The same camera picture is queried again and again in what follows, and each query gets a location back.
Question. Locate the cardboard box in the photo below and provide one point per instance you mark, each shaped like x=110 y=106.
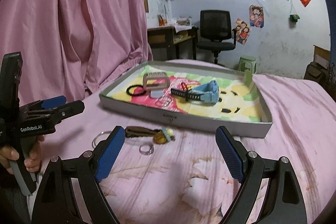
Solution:
x=321 y=54

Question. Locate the green plastic stool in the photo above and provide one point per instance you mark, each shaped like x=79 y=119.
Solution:
x=247 y=62

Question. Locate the black office chair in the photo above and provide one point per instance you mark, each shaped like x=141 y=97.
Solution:
x=215 y=24

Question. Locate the wooden desk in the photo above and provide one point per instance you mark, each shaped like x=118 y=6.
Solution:
x=160 y=32

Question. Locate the cartoon family wall poster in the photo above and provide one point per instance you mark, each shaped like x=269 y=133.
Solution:
x=242 y=31

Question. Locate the person's left hand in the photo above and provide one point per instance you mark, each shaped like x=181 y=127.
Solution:
x=35 y=154

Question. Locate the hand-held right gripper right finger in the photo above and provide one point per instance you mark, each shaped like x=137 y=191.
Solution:
x=229 y=153

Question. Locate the grey shallow box tray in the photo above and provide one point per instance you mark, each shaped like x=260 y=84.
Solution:
x=210 y=125

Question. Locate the beige rectangular hair claw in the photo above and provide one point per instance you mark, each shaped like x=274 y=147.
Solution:
x=155 y=75

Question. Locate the pink curtain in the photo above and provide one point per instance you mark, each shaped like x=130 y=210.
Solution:
x=65 y=16

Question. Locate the dark suitcase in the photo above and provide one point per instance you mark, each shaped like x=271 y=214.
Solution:
x=316 y=71

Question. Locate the light blue wrist watch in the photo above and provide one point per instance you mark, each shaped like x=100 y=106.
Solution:
x=207 y=90

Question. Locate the colourful paper tray lining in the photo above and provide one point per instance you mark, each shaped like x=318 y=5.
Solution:
x=246 y=106

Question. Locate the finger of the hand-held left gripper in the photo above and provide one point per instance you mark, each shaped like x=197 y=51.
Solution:
x=53 y=102
x=69 y=108

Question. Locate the green hanging pouch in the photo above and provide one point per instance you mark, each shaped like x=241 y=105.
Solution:
x=294 y=17

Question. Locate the black sword hairpin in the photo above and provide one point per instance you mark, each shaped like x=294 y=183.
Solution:
x=183 y=93

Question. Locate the pink floral bedsheet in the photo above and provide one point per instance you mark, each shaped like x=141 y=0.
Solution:
x=183 y=161

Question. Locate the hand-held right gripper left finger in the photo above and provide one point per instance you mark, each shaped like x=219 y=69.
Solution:
x=110 y=153

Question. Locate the thin metal rings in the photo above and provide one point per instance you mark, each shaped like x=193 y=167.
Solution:
x=164 y=102

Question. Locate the cartoon fighter wall poster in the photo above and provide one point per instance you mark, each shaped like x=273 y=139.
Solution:
x=256 y=15

